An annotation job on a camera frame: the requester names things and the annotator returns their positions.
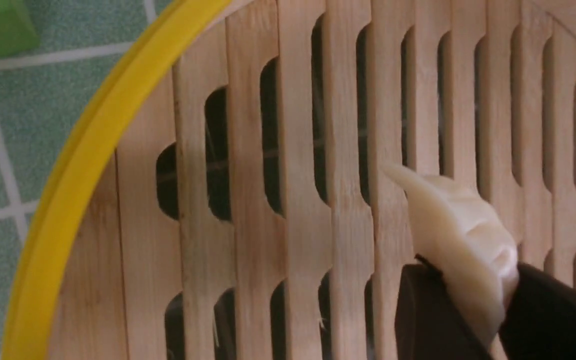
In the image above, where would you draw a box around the green checkered tablecloth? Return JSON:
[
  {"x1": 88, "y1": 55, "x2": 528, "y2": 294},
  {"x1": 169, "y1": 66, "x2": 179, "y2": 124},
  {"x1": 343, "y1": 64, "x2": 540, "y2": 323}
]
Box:
[{"x1": 0, "y1": 0, "x2": 169, "y2": 350}]

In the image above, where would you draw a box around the white dumpling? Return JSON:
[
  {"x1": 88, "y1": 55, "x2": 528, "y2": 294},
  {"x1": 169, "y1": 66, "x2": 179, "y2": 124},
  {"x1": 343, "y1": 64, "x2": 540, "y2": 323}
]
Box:
[{"x1": 382, "y1": 164, "x2": 520, "y2": 350}]

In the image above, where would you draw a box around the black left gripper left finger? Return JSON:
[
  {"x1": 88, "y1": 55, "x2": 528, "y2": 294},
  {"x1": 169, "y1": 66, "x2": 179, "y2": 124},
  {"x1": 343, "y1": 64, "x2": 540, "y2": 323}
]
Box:
[{"x1": 394, "y1": 255, "x2": 491, "y2": 360}]

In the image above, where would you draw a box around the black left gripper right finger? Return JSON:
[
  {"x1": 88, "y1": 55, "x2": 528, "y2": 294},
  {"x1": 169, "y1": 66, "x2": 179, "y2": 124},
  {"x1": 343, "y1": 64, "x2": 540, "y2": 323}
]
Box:
[{"x1": 499, "y1": 262, "x2": 576, "y2": 360}]

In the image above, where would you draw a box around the bamboo steamer tray yellow rim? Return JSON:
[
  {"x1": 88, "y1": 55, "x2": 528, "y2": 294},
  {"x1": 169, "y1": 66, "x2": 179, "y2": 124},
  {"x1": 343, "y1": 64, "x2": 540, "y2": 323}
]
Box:
[{"x1": 1, "y1": 0, "x2": 576, "y2": 360}]

